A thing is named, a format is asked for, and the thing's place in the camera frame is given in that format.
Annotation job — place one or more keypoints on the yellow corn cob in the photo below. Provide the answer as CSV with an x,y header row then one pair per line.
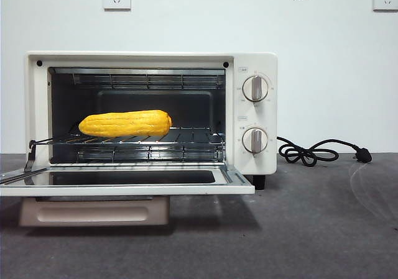
x,y
124,123

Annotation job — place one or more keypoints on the glass-windowed cream oven door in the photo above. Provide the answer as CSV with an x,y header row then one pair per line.
x,y
124,191

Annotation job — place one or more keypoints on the cream round oven knob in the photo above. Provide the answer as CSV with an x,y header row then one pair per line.
x,y
249,141
250,89

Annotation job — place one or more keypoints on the cream Toshiba toaster oven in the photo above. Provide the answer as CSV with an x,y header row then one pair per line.
x,y
267,117

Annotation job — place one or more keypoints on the black oven foot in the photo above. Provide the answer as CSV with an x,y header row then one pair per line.
x,y
259,182

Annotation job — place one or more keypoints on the metal heater guard grille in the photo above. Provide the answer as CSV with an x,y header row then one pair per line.
x,y
130,80
130,154

